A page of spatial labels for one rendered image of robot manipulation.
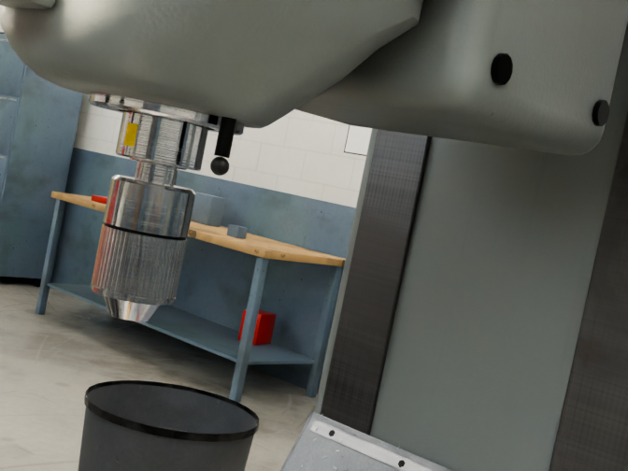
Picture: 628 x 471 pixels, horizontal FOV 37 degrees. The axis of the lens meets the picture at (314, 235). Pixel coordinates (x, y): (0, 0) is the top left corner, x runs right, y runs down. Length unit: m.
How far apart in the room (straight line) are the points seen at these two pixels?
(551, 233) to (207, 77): 0.41
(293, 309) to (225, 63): 5.68
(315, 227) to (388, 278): 5.18
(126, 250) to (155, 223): 0.02
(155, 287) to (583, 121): 0.30
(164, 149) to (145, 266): 0.06
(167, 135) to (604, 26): 0.30
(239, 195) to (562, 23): 6.01
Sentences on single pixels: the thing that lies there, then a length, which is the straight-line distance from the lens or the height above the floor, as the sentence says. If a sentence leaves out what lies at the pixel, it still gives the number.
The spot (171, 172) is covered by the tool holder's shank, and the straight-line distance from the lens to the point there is 0.52.
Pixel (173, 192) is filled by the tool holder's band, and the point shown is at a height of 1.27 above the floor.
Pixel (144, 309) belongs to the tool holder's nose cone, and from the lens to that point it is 0.52.
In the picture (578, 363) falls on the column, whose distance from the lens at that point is 0.77.
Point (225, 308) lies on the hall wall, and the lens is 6.57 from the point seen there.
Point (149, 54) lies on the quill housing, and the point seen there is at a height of 1.33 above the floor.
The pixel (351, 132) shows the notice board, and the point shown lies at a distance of 5.97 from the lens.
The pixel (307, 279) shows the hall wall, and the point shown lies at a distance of 6.05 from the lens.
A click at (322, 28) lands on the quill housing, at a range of 0.47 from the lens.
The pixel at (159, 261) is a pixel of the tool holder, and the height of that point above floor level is 1.23.
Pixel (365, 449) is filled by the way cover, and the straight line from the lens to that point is 0.87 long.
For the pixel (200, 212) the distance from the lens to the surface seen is 6.36.
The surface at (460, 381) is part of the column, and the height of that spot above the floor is 1.14.
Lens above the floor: 1.28
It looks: 3 degrees down
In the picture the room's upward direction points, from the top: 11 degrees clockwise
